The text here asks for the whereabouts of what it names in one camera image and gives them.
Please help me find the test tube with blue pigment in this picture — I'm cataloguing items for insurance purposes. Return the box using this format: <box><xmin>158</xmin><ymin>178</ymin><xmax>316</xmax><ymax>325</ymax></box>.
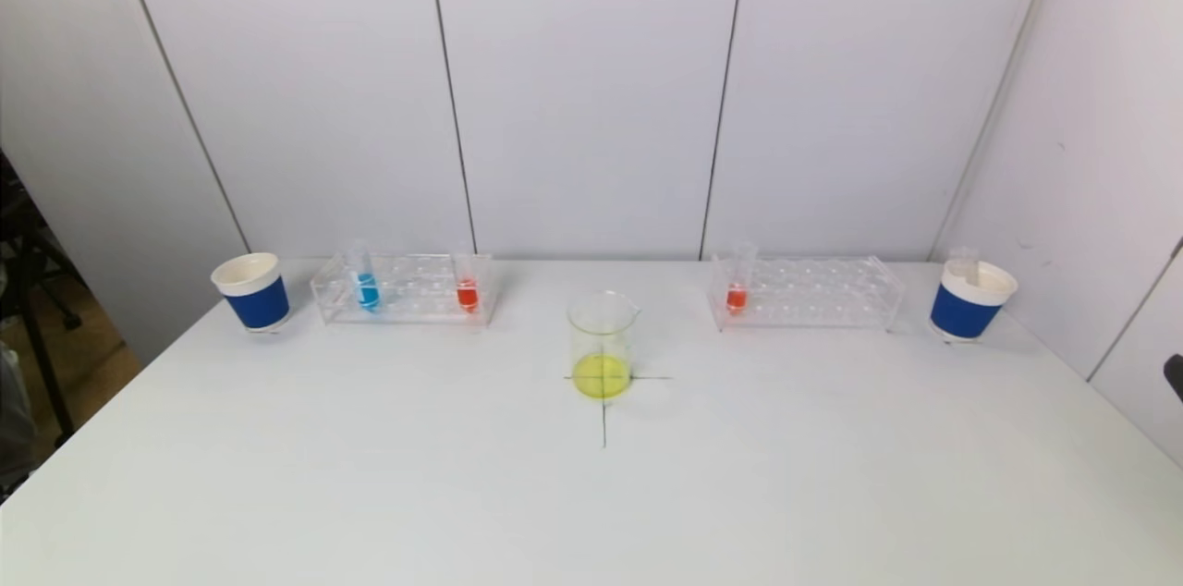
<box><xmin>349</xmin><ymin>239</ymin><xmax>382</xmax><ymax>313</ymax></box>

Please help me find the test tube with red pigment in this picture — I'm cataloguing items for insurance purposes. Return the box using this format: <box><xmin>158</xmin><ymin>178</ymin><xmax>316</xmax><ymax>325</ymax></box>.
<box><xmin>726</xmin><ymin>242</ymin><xmax>761</xmax><ymax>316</ymax></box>
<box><xmin>453</xmin><ymin>251</ymin><xmax>482</xmax><ymax>314</ymax></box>

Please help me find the test tube with yellow pigment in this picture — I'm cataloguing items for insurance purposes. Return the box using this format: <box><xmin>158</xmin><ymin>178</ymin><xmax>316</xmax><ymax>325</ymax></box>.
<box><xmin>947</xmin><ymin>246</ymin><xmax>981</xmax><ymax>287</ymax></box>

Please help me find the blue and white paper cup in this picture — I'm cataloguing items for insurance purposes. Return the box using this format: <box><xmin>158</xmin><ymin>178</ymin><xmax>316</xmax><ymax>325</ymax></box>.
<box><xmin>929</xmin><ymin>258</ymin><xmax>1020</xmax><ymax>344</ymax></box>
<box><xmin>209</xmin><ymin>251</ymin><xmax>290</xmax><ymax>333</ymax></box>

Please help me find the black tripod stand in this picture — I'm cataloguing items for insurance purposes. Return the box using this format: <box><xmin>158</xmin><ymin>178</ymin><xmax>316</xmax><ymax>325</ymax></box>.
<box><xmin>0</xmin><ymin>152</ymin><xmax>107</xmax><ymax>462</ymax></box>

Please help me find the clear glass beaker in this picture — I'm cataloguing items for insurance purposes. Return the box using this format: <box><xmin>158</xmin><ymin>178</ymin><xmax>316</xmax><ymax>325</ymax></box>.
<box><xmin>567</xmin><ymin>290</ymin><xmax>642</xmax><ymax>400</ymax></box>

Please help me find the clear acrylic test tube rack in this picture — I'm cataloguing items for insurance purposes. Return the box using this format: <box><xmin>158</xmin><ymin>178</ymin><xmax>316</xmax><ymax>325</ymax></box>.
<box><xmin>707</xmin><ymin>255</ymin><xmax>909</xmax><ymax>333</ymax></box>
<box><xmin>310</xmin><ymin>253</ymin><xmax>495</xmax><ymax>326</ymax></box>

